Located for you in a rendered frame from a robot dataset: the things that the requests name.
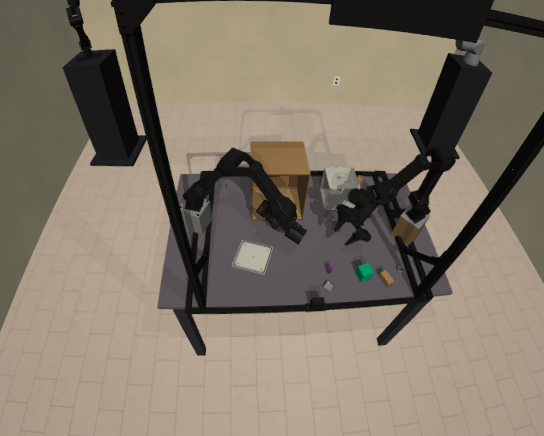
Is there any cream square mat with dark border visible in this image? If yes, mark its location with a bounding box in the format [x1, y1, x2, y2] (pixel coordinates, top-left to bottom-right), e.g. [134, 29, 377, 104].
[232, 240, 273, 275]

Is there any green block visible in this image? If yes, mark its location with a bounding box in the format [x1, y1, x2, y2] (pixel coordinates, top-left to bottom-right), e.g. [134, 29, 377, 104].
[355, 263, 374, 282]

